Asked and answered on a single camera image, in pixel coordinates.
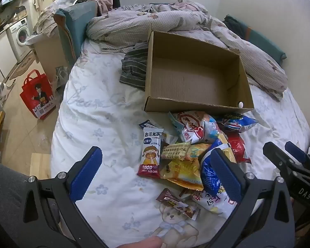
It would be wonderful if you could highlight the large white printed snack bag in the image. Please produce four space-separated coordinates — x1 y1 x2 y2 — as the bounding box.
191 185 238 221

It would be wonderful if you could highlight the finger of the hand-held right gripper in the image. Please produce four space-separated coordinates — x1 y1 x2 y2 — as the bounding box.
263 142 300 179
285 141 310 170

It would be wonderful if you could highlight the yellow wafer snack packet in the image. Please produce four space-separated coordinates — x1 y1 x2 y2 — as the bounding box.
161 142 192 161

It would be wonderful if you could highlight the large white red-circle snack bag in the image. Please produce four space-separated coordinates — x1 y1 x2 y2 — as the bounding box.
169 111 221 145

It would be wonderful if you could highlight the person's left hand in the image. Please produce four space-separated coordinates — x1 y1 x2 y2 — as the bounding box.
118 236 164 248

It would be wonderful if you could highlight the red shopping bag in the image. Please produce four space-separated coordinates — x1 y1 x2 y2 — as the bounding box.
20 69 58 120

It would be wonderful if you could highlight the cardboard box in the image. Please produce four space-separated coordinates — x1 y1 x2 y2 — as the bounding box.
144 30 255 114

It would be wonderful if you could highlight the person's grey trouser leg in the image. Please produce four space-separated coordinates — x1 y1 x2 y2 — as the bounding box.
0 157 61 248

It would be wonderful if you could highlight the white floral bedsheet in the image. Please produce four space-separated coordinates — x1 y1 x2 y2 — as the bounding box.
50 38 310 248

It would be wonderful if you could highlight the white washing machine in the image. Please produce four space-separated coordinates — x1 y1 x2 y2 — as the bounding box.
6 18 32 63

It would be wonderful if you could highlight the yellow orange snack bag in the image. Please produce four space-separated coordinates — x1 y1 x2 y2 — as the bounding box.
160 157 205 192

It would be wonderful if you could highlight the teal pillow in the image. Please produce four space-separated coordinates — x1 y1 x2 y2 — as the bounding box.
223 15 287 60

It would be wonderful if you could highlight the white cabinet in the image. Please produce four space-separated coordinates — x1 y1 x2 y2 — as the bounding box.
0 34 18 79

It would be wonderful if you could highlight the dark blue white snack packet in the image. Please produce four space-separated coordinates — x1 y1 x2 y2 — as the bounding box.
139 120 179 145

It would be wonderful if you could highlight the brown chocolate wafer packet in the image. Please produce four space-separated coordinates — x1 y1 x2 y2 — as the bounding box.
155 188 201 222

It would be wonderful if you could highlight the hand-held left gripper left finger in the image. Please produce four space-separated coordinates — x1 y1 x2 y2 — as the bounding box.
23 146 107 248

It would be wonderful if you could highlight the blue flag-print chips bag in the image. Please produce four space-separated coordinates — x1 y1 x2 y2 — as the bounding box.
216 113 259 134

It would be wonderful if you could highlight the brown floor mat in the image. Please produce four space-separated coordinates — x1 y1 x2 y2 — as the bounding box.
8 51 38 83

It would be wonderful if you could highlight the checked grey quilt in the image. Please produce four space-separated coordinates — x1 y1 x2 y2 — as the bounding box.
86 0 288 102

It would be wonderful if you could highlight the red snack bag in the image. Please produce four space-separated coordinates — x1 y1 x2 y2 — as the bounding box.
221 131 253 164

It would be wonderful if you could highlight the blue white snack bag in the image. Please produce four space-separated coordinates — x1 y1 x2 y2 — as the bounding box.
200 139 238 197

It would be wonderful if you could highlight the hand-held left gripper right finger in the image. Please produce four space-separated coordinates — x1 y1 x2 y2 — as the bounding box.
209 148 297 248

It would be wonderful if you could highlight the teal padded headboard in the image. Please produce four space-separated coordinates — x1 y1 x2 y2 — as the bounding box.
53 0 99 68

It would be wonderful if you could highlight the striped dark cloth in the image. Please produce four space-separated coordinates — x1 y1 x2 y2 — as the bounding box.
119 42 149 91

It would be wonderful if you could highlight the white red rice cake packet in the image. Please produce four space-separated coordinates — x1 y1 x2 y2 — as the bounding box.
137 127 164 179

